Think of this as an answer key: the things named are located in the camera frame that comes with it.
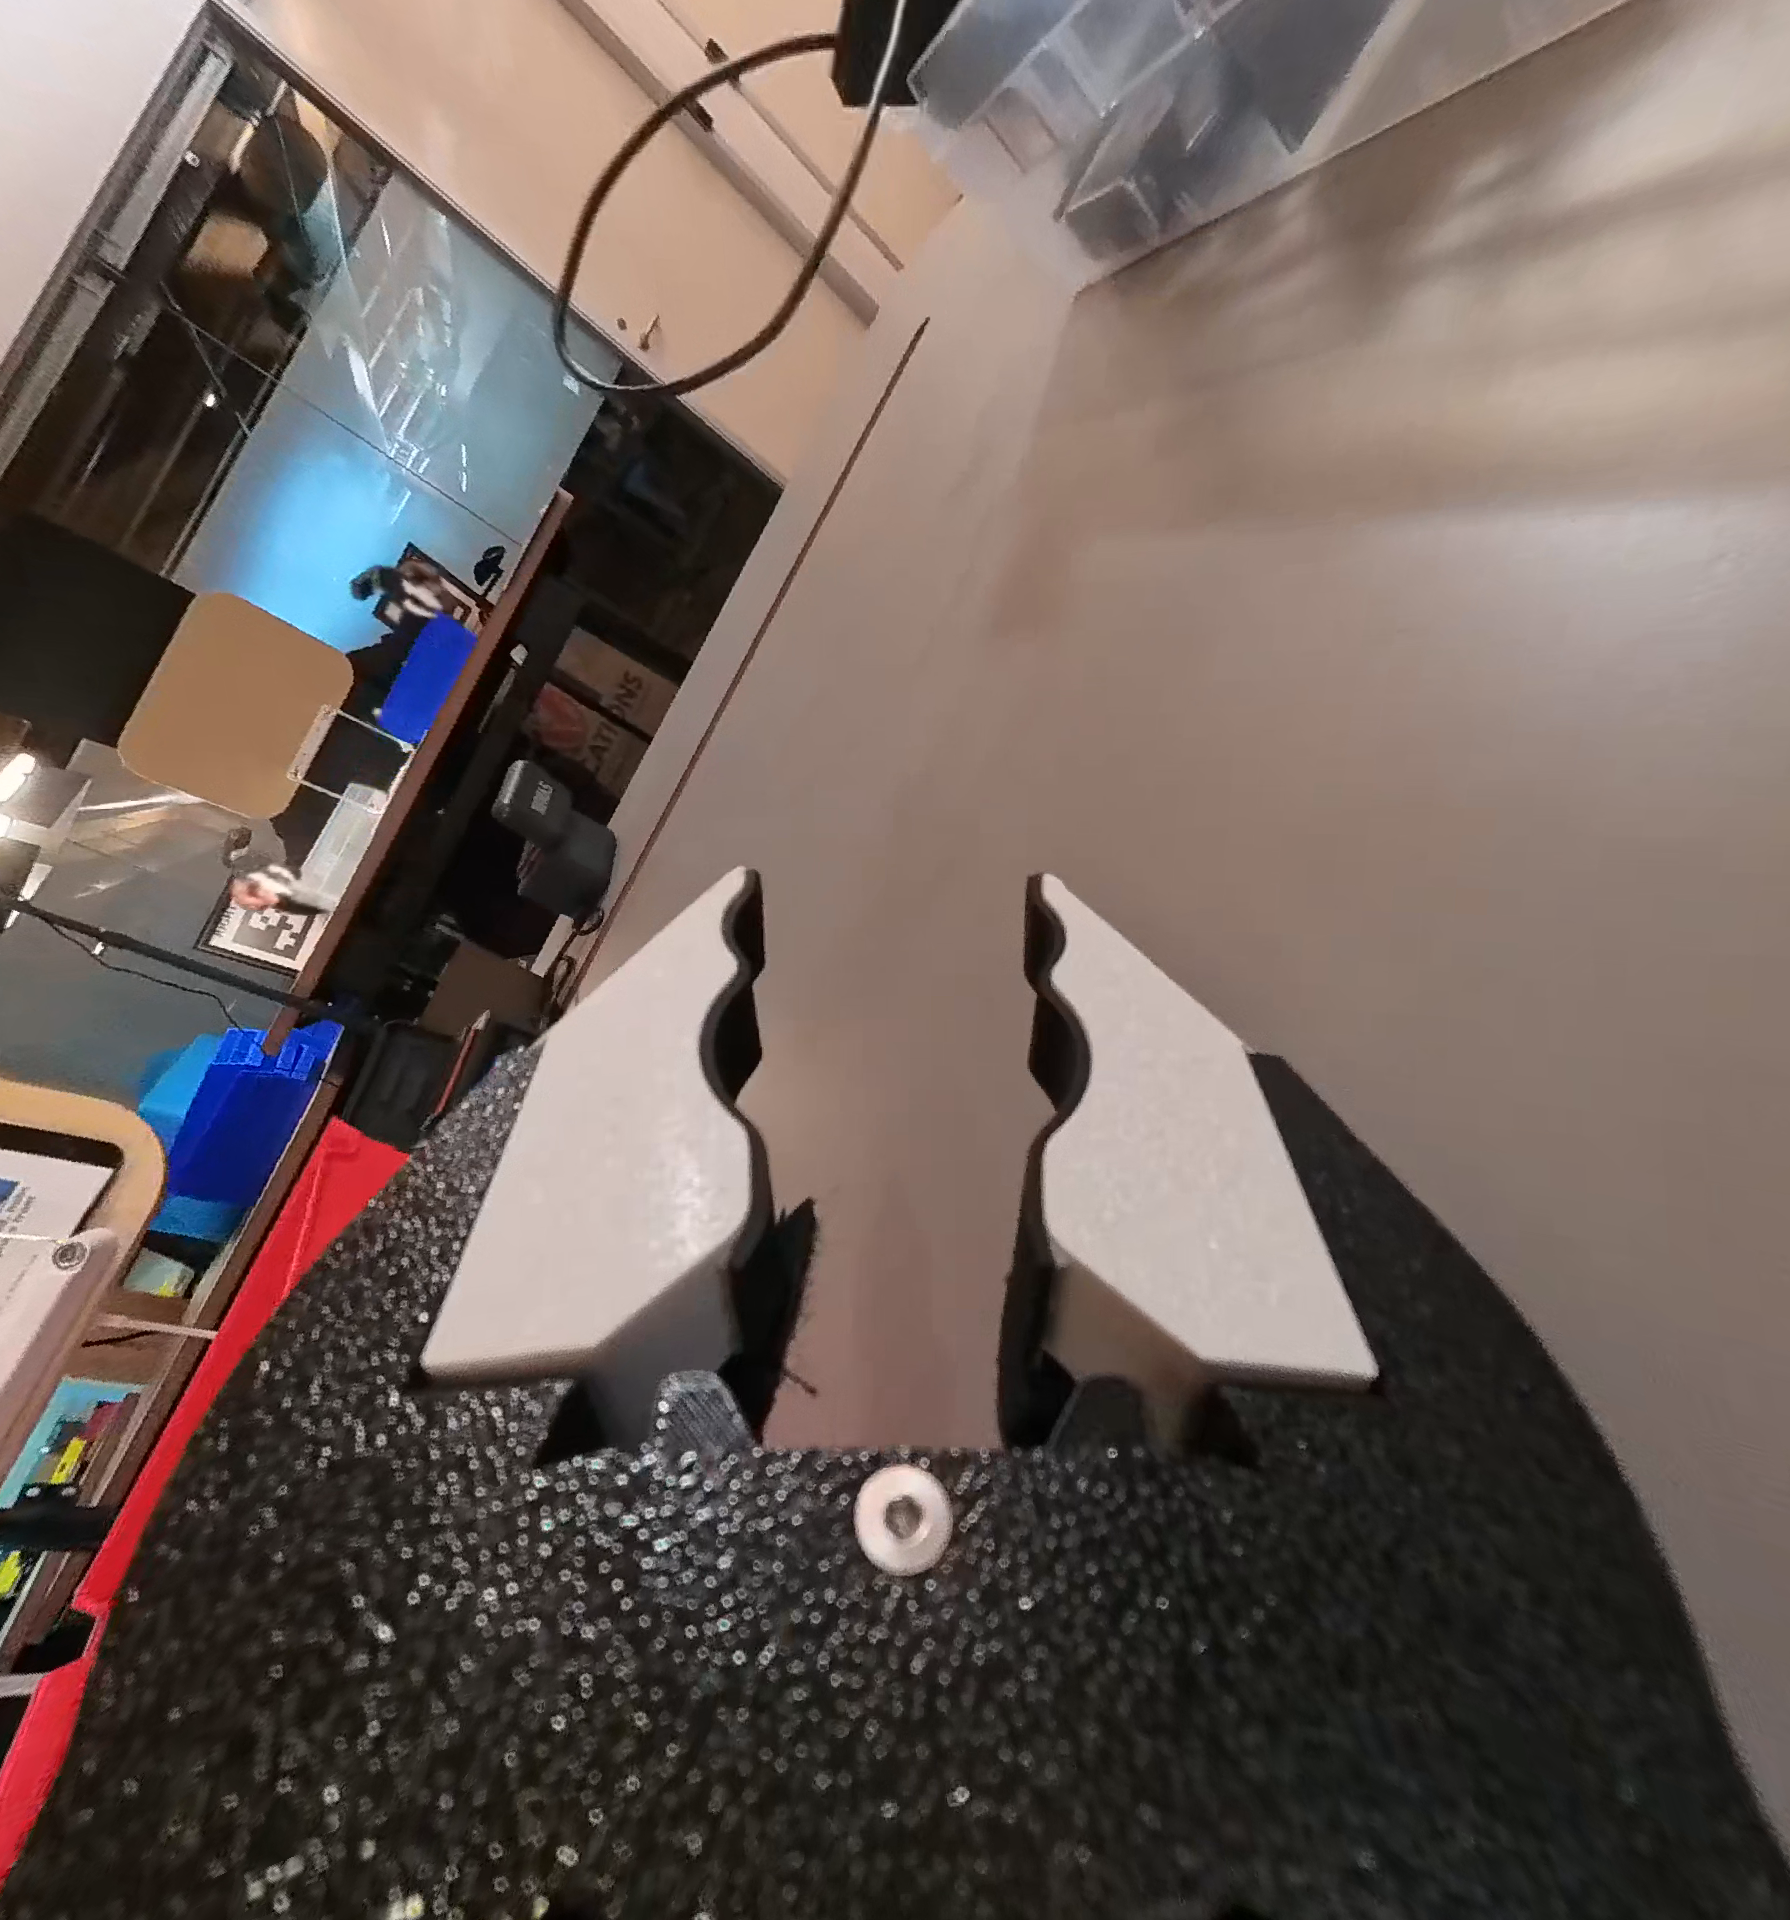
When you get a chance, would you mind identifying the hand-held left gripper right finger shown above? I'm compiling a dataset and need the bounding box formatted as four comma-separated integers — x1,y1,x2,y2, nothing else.
995,870,1388,1454

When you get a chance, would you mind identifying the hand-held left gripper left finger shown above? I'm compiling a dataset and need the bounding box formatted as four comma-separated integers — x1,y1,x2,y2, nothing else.
414,863,822,1449

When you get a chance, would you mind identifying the black usb cable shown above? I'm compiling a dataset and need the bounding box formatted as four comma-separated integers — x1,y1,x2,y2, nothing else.
553,0,971,400

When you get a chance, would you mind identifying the red mat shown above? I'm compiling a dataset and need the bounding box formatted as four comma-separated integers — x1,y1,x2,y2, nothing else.
0,1116,418,1920

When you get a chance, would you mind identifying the large blue plastic bin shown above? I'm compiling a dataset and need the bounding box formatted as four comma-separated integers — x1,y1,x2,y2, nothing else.
135,1025,351,1248

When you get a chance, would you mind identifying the black white marker tag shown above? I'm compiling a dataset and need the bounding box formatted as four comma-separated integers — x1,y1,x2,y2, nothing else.
196,884,322,980

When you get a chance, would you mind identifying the printed cardboard box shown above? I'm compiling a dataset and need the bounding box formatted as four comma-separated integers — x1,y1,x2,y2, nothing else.
526,629,682,800

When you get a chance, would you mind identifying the brown wooden desk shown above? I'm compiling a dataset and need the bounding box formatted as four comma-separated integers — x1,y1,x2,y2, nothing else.
256,486,581,1056

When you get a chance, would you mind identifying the small blue plastic bin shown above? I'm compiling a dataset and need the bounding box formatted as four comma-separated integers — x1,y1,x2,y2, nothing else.
382,613,479,745

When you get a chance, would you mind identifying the tan rounded panel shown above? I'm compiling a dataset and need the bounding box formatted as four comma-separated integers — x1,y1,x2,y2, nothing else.
117,592,358,822

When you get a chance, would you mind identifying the black monitor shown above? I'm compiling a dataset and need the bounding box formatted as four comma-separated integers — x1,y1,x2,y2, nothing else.
0,501,200,725

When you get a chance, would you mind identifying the clear plastic container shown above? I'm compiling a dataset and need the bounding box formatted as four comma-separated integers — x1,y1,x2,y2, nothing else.
909,0,1647,282

